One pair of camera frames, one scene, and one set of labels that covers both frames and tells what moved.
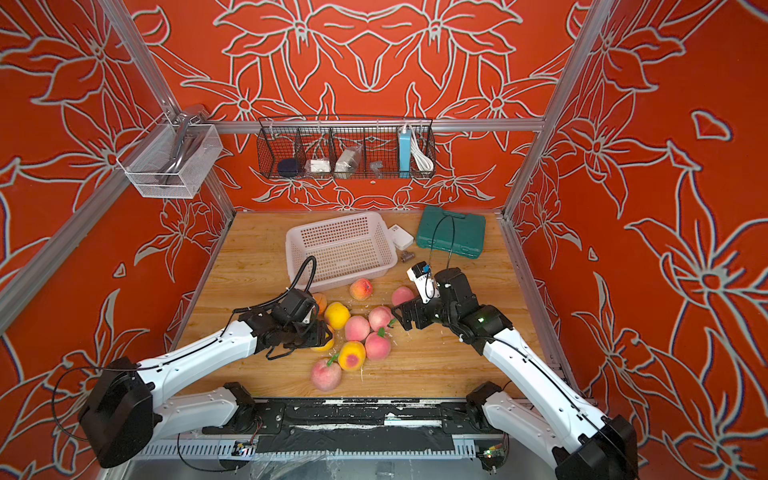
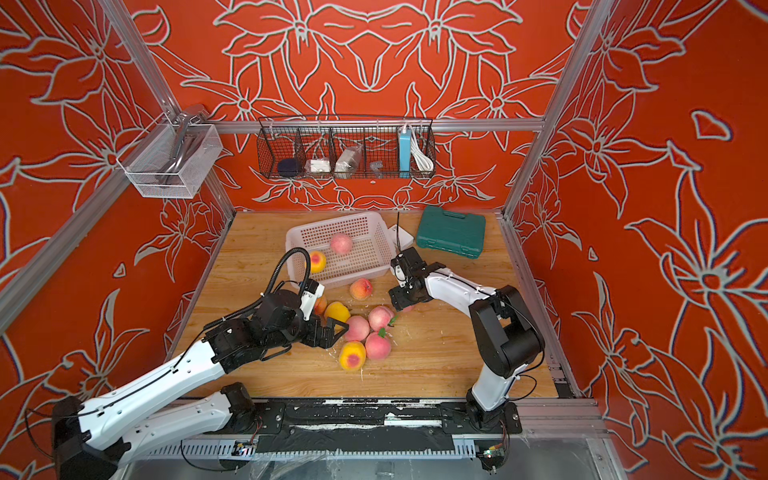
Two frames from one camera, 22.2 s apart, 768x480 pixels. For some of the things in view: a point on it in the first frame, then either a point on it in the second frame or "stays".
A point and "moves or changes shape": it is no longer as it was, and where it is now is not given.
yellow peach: (328, 346) moves or changes shape
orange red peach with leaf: (320, 301) stays
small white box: (401, 239) stays
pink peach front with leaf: (326, 374) → (341, 243)
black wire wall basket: (346, 148) stays
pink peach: (356, 328) stays
